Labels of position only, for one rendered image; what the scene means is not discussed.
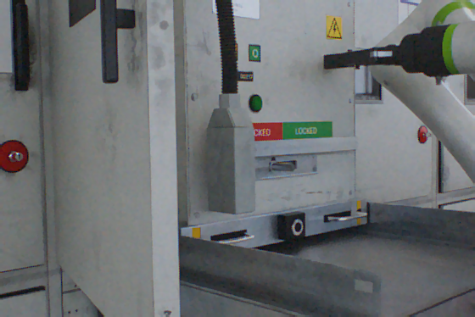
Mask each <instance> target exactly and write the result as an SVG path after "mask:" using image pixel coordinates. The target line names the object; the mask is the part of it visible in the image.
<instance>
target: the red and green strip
mask: <svg viewBox="0 0 475 317"><path fill-rule="evenodd" d="M252 124H253V126H254V141H255V142H258V141H274V140H289V139H304V138H319V137H333V122H332V121H302V122H266V123H252Z"/></svg>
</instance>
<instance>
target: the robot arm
mask: <svg viewBox="0 0 475 317"><path fill-rule="evenodd" d="M362 65H363V66H365V67H367V66H369V70H370V72H371V73H372V76H373V78H374V79H375V80H376V81H377V82H378V83H380V84H381V85H382V86H384V88H386V89H387V90H388V91H389V92H390V93H391V94H393V95H394V96H395V97H396V98H398V99H399V100H400V101H401V102H402V103H403V104H404V105H405V106H406V107H407V108H408V109H409V110H411V112H412V113H413V114H414V115H416V117H417V118H418V119H419V120H421V121H422V123H423V124H424V125H425V126H427V127H428V129H429V130H430V131H431V132H432V133H433V134H434V135H435V136H436V137H437V138H438V140H439V141H440V142H442V143H443V144H444V147H446V148H447V149H448V151H449V153H451V155H452V156H453V157H454V159H455V160H456V161H457V162H458V164H460V166H461V167H462V168H463V169H464V170H465V173H466V174H467V175H468V176H469V178H470V180H471V181H472V183H473V184H474V185H475V116H474V115H472V114H471V113H470V111H469V110H467V109H466V108H465V106H464V105H462V104H461V102H460V101H459V99H457V98H456V97H455V96H454V94H453V93H452V92H451V91H450V90H449V88H448V87H447V86H446V85H445V84H444V83H443V82H442V78H443V77H448V76H449V75H468V74H469V75H470V77H471V78H472V79H473V80H474V81H475V3H474V1H473V0H421V2H420V3H419V4H418V5H417V6H416V8H415V9H414V10H413V11H412V12H411V13H410V15H409V16H408V17H407V18H406V19H404V20H403V21H402V22H401V23H400V24H399V25H398V26H397V27H396V28H395V29H394V30H392V31H391V32H390V33H389V35H386V36H385V37H384V38H383V39H382V40H381V41H380V42H378V44H377V45H376V46H374V47H372V48H369V49H365V50H360V51H352V50H347V52H346V53H335V54H329V55H324V69H325V70H331V69H340V68H348V67H355V69H356V70H359V69H360V66H362Z"/></svg>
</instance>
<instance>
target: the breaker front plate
mask: <svg viewBox="0 0 475 317"><path fill-rule="evenodd" d="M259 2H260V19H248V18H243V17H237V16H234V17H233V18H234V19H235V20H234V21H235V23H234V25H235V26H234V28H236V30H235V31H236V32H235V33H234V34H236V35H235V37H236V38H237V39H236V40H237V41H236V42H235V43H237V63H238V64H237V69H238V71H239V72H254V82H252V81H238V83H237V85H238V87H237V88H238V89H237V91H238V93H240V96H241V108H245V109H247V111H248V115H249V118H250V120H251V121H252V123H266V122H302V121H332V137H343V136H355V67H348V68H340V69H331V70H325V69H324V55H329V54H335V53H346V52H347V50H352V51H354V50H355V9H354V0H259ZM184 14H185V47H186V82H187V167H188V218H189V225H196V224H201V223H210V222H216V221H220V220H228V219H232V218H242V217H247V216H251V215H256V214H263V213H270V212H278V211H283V210H287V209H296V208H301V207H309V206H314V205H319V204H324V203H332V202H341V201H346V200H350V199H355V150H346V151H335V152H325V153H296V154H286V155H276V156H265V157H255V158H254V185H255V211H254V212H248V213H244V214H227V213H222V212H211V211H209V199H208V162H207V128H208V125H209V122H210V117H211V115H212V113H213V110H215V108H220V104H219V94H222V93H221V91H222V90H221V88H222V86H221V85H222V83H221V82H222V80H221V76H222V74H221V70H222V68H221V66H222V65H221V63H222V62H221V60H222V59H221V56H220V55H221V53H220V51H221V50H220V48H221V46H220V43H219V42H220V41H221V40H219V39H220V37H219V34H218V33H219V31H218V30H219V29H220V28H218V27H217V26H218V23H219V22H218V21H217V20H218V19H217V18H216V17H217V16H218V15H216V14H212V0H184ZM327 14H328V15H332V16H337V17H341V18H342V39H343V40H333V39H327ZM249 45H256V46H260V62H256V61H249ZM254 94H259V96H260V97H261V99H262V101H263V105H262V108H261V110H260V111H259V112H254V111H253V110H252V109H250V107H249V99H250V97H251V96H252V95H254ZM274 157H275V162H284V161H292V160H295V169H294V171H281V170H277V171H276V172H275V173H273V172H271V171H270V163H271V162H273V161H271V158H274Z"/></svg>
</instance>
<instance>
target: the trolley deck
mask: <svg viewBox="0 0 475 317"><path fill-rule="evenodd" d="M253 249H256V250H264V251H268V252H272V253H280V254H283V255H291V256H294V257H299V258H302V259H309V260H318V261H321V262H325V263H329V264H336V265H340V266H348V267H351V268H356V269H360V270H367V271H375V272H378V273H381V308H382V315H383V316H387V317H475V249H466V248H461V247H452V246H446V245H441V244H431V243H425V242H416V241H411V240H406V239H394V238H389V237H384V236H374V235H369V234H359V233H354V232H348V231H339V230H335V231H329V232H325V233H321V234H315V235H311V236H305V237H301V238H297V239H291V240H286V241H283V242H277V243H273V244H266V245H263V246H258V247H253ZM355 289H358V290H362V291H365V292H373V282H371V281H361V280H357V279H355ZM179 293H180V316H181V317H332V316H329V315H325V314H318V313H315V312H312V311H309V310H307V309H299V308H296V307H293V306H291V305H287V304H285V303H277V302H274V301H271V300H269V299H265V298H258V297H255V296H253V295H249V294H247V293H243V292H236V291H233V290H231V289H227V288H225V287H219V286H214V285H211V284H209V283H205V282H203V281H195V280H193V279H189V278H187V277H183V276H179Z"/></svg>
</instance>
